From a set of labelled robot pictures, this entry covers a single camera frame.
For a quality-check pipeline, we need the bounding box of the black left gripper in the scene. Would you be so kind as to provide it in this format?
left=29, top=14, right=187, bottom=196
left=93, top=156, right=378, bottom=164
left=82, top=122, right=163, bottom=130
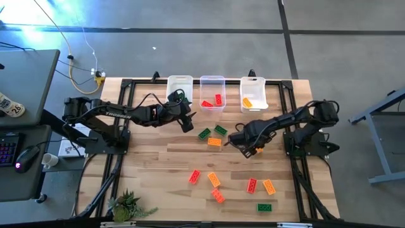
left=163, top=91, right=198, bottom=134

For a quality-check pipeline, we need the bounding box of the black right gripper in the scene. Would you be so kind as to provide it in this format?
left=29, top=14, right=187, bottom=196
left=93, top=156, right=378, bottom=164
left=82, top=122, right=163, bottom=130
left=223, top=122, right=258, bottom=160

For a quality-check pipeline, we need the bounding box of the clear plastic bin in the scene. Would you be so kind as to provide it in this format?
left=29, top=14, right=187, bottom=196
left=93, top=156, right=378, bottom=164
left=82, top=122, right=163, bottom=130
left=199, top=75, right=227, bottom=111

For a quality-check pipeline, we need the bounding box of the white plastic bin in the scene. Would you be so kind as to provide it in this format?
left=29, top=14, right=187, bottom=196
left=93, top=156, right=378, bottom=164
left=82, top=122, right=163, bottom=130
left=239, top=76, right=269, bottom=114
left=166, top=75, right=194, bottom=106

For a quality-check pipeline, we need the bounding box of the yellow power plug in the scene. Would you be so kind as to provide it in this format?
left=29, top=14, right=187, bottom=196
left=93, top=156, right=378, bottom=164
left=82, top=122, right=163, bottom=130
left=94, top=70, right=106, bottom=86

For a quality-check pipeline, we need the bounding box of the white label strip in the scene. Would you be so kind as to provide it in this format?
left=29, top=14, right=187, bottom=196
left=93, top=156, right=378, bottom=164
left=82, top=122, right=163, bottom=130
left=100, top=220, right=137, bottom=228
left=277, top=222, right=313, bottom=228

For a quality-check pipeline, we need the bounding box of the green succulent plant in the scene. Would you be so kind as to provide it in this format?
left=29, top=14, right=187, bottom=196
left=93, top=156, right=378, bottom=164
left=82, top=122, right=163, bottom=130
left=107, top=188, right=159, bottom=222

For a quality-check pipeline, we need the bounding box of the white paper sheet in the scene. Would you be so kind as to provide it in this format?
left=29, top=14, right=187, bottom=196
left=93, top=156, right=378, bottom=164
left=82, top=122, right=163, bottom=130
left=58, top=123, right=88, bottom=158

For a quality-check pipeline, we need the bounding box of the white cup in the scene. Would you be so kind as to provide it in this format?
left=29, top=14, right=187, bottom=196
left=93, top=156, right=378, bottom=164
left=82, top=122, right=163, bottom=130
left=40, top=152, right=59, bottom=170

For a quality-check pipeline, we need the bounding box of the gray desk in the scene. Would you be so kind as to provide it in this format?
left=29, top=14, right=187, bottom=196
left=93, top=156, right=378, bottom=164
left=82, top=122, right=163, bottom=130
left=0, top=49, right=61, bottom=128

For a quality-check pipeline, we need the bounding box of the black computer mouse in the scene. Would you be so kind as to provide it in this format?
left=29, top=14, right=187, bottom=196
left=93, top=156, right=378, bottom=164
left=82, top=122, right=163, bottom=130
left=14, top=145, right=41, bottom=174

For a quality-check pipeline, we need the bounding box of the dark desk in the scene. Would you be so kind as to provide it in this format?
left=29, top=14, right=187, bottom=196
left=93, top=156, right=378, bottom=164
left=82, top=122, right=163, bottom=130
left=0, top=124, right=53, bottom=202

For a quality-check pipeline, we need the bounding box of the black backlit keyboard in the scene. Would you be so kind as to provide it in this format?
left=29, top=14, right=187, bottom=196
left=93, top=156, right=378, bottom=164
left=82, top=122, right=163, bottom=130
left=0, top=132, right=20, bottom=168

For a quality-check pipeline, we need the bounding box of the black aluminium table frame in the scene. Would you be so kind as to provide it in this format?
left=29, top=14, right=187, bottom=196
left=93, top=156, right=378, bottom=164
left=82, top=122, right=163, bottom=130
left=72, top=77, right=341, bottom=222

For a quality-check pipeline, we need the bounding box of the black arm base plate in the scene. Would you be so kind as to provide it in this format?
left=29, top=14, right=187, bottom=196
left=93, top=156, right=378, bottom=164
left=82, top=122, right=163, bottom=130
left=84, top=129, right=131, bottom=155
left=283, top=129, right=341, bottom=159

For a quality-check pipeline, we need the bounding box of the yellow floor cable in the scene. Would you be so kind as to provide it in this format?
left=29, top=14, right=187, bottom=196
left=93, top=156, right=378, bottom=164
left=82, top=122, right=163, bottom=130
left=33, top=0, right=102, bottom=95

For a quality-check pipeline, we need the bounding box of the gray metal table frame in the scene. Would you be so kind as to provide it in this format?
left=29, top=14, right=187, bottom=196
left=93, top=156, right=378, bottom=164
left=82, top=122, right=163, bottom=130
left=347, top=87, right=405, bottom=185

